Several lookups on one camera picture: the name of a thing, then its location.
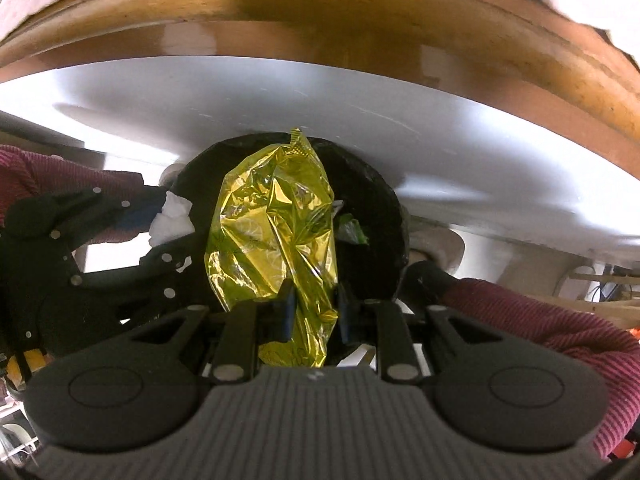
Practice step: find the white bed side panel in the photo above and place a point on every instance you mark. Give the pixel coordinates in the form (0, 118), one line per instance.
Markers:
(250, 100)

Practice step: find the green plastic bag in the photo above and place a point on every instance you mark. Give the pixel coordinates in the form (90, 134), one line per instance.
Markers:
(352, 230)

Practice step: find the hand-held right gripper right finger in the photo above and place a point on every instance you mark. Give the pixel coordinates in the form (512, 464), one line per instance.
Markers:
(343, 315)

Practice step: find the brown wooden bed frame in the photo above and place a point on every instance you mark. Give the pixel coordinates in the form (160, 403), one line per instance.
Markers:
(320, 20)

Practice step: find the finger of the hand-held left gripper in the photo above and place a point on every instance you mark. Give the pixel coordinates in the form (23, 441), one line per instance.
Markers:
(140, 220)
(165, 277)

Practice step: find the white tissue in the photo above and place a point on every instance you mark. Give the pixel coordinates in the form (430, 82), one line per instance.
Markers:
(170, 220)

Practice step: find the yellow foil wrapper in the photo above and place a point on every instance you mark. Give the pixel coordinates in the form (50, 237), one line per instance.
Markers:
(270, 220)

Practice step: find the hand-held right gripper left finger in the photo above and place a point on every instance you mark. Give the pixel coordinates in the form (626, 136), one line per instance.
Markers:
(287, 310)

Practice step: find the wooden rack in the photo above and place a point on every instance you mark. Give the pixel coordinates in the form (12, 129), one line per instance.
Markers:
(605, 300)

